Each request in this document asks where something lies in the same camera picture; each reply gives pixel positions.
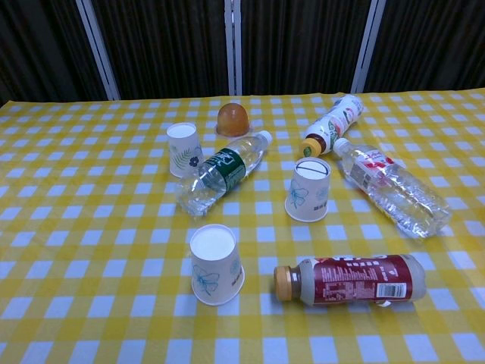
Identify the paper cup with lined base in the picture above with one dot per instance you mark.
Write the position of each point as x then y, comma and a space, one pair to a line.
307, 195

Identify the paper cup green leaf print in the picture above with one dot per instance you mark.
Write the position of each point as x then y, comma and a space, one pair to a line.
182, 151

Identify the orange jelly cup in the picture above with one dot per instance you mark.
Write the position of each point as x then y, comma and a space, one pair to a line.
233, 119

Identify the paper cup blue flower print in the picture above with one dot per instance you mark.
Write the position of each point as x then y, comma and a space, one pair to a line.
216, 265

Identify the green label water bottle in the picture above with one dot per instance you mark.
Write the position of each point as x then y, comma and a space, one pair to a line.
223, 170

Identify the white label yellow cap bottle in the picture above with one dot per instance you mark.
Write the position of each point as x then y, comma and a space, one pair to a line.
333, 121

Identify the red label coffee bottle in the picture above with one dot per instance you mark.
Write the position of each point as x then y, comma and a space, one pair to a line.
352, 280

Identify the dark partition panel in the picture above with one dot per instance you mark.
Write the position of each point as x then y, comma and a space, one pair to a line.
163, 45
299, 45
38, 45
435, 41

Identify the red label water bottle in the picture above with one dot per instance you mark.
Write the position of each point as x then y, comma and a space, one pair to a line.
394, 189

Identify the yellow checkered tablecloth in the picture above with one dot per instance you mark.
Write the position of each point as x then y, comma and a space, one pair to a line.
94, 227

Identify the white partition post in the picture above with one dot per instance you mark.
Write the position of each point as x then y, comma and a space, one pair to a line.
233, 45
98, 49
367, 45

